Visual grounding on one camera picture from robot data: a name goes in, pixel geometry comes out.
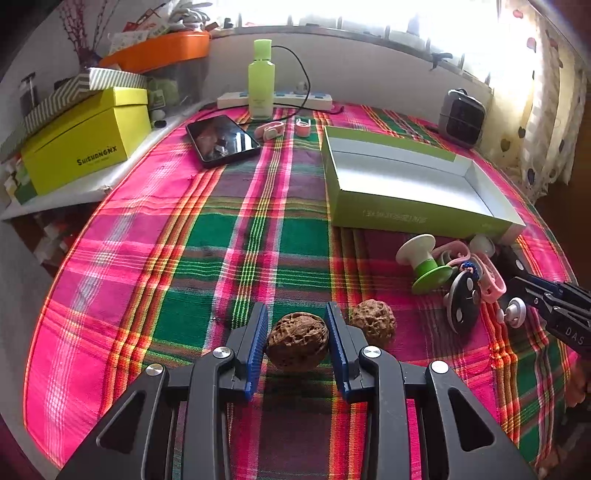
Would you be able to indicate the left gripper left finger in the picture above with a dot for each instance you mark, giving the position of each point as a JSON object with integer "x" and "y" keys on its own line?
{"x": 135, "y": 438}

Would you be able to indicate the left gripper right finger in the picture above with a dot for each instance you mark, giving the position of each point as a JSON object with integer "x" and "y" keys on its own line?
{"x": 459, "y": 438}

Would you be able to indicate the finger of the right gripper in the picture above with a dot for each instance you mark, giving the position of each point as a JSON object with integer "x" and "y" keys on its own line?
{"x": 519, "y": 281}
{"x": 547, "y": 306}

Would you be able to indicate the small clear round container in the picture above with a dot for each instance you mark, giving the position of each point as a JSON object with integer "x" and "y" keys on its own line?
{"x": 483, "y": 245}

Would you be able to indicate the pink ring clip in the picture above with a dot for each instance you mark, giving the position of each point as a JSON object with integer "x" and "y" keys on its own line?
{"x": 452, "y": 254}

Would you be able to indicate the black oval key fob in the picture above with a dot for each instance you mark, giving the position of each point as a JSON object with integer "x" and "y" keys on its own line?
{"x": 463, "y": 303}

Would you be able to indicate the green white spool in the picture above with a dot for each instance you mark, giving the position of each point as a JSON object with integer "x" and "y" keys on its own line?
{"x": 417, "y": 253}

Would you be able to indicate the brown walnut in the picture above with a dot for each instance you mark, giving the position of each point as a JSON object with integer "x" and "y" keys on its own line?
{"x": 376, "y": 319}
{"x": 298, "y": 342}

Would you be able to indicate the white round knob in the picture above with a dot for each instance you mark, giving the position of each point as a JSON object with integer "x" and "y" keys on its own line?
{"x": 514, "y": 315}

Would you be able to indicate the blue orange knot charm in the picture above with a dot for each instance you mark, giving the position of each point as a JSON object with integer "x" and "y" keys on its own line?
{"x": 473, "y": 268}

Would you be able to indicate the pink green plaid cloth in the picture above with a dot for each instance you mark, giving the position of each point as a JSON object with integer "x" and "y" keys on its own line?
{"x": 176, "y": 256}

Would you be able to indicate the heart pattern curtain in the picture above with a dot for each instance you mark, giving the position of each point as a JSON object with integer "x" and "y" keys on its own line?
{"x": 539, "y": 93}

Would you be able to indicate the grey small heater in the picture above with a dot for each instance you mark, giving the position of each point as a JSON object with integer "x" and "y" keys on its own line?
{"x": 461, "y": 118}

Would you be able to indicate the green white cardboard tray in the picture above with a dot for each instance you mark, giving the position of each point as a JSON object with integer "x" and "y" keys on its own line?
{"x": 380, "y": 182}

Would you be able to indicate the black smartphone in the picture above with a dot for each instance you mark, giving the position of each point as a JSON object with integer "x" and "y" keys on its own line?
{"x": 220, "y": 141}

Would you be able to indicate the pink open clip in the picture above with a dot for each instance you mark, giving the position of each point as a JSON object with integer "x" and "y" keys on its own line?
{"x": 302, "y": 127}

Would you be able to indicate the white power strip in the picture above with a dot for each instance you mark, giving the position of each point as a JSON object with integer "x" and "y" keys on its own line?
{"x": 313, "y": 101}

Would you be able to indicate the pink flat clip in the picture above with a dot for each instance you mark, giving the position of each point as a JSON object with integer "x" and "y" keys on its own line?
{"x": 270, "y": 131}

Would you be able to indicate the yellow shoe box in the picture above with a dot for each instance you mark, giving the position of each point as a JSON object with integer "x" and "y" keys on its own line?
{"x": 103, "y": 130}

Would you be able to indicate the green lotion bottle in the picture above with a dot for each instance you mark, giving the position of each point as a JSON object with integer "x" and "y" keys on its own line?
{"x": 260, "y": 83}

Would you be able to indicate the striped green white box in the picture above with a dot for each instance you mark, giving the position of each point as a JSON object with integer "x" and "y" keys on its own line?
{"x": 78, "y": 88}

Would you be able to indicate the orange box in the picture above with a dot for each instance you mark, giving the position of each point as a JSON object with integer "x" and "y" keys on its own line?
{"x": 160, "y": 52}

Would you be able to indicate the red flower branches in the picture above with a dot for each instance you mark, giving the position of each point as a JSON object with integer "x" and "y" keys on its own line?
{"x": 85, "y": 40}

